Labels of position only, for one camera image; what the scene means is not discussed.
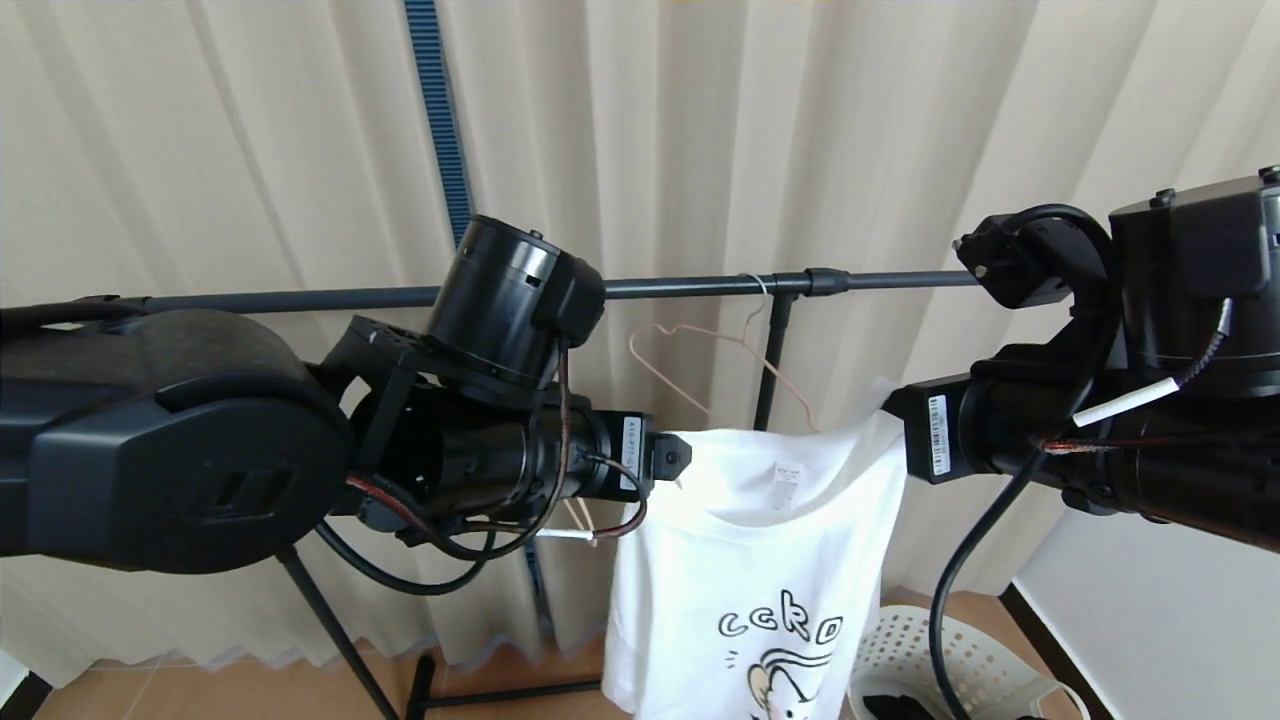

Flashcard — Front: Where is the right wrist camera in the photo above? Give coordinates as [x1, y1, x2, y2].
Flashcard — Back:
[953, 203, 1126, 396]

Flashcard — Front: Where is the beige curtain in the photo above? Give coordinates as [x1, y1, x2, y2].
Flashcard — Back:
[430, 0, 1280, 666]
[0, 0, 471, 691]

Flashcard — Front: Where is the pink clothes hanger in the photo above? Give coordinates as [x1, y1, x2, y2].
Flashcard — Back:
[628, 272, 823, 433]

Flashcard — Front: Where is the black clothes rack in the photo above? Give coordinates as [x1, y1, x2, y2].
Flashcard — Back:
[0, 268, 986, 720]

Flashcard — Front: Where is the black garment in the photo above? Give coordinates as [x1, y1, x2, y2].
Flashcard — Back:
[860, 690, 946, 720]

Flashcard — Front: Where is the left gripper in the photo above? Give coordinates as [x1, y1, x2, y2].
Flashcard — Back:
[440, 405, 656, 511]

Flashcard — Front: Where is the window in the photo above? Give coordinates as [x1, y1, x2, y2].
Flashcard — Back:
[403, 0, 558, 646]

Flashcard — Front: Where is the black cable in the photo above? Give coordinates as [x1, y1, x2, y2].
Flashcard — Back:
[928, 203, 1123, 720]
[313, 515, 496, 598]

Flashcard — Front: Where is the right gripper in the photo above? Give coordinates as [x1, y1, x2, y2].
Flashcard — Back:
[885, 375, 1280, 554]

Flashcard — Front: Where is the white printed t-shirt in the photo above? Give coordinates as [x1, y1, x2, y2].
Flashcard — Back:
[600, 380, 913, 720]

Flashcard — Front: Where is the white laundry basket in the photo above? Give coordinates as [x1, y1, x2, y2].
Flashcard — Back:
[848, 605, 1091, 720]

